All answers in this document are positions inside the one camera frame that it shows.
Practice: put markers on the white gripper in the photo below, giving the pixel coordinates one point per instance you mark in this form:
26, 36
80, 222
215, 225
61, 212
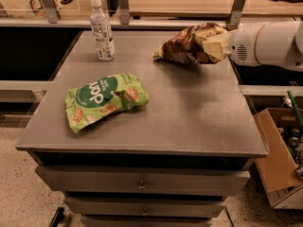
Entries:
242, 44

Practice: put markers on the brown chip bag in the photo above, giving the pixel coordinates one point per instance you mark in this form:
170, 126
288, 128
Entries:
186, 47

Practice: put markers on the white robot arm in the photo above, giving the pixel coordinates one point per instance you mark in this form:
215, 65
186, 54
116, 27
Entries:
267, 43

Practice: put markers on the green rice chip bag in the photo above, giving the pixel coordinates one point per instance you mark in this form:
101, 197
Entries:
113, 94

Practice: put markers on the snack bag behind glass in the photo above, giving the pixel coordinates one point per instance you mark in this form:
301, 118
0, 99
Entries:
22, 8

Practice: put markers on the cans in box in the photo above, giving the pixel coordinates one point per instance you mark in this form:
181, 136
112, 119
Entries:
293, 139

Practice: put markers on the clear plastic water bottle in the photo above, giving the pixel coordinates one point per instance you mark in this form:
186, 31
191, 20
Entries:
102, 32

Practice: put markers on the grey drawer cabinet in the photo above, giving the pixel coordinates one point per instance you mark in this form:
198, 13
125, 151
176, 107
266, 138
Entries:
196, 118

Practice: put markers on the cardboard box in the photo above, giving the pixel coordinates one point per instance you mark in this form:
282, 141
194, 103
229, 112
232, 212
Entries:
283, 187

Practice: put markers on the top drawer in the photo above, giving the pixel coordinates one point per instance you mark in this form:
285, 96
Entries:
139, 180

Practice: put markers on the drawer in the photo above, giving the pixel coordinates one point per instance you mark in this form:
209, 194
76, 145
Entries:
115, 221
139, 180
144, 207

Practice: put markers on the middle drawer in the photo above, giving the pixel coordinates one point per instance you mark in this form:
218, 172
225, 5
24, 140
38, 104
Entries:
144, 207

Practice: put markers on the bottom drawer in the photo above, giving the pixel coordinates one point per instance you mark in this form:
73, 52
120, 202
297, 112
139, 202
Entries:
115, 221

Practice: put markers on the right metal bracket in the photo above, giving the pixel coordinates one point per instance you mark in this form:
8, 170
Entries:
234, 18

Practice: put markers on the metal bracket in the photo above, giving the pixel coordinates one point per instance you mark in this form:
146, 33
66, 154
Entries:
234, 18
124, 11

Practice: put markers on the middle metal bracket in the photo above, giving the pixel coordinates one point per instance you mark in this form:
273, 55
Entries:
124, 11

